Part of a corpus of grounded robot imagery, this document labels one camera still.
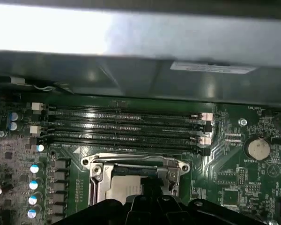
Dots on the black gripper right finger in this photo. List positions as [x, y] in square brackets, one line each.
[201, 214]

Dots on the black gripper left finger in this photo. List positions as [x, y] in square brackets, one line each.
[112, 213]

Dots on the silver topped CPU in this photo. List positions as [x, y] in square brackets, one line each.
[126, 187]

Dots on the metal socket cover frame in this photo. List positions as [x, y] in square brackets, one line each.
[105, 181]

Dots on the CPU socket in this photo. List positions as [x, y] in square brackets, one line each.
[93, 192]

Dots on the green motherboard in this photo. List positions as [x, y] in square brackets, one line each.
[227, 161]

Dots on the black RAM slot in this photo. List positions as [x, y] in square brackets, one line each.
[131, 123]
[131, 134]
[131, 113]

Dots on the round silver coin battery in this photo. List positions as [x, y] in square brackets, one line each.
[258, 150]

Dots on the black grey PC case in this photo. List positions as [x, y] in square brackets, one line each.
[142, 79]

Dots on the white case wall sticker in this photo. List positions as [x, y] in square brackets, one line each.
[213, 68]

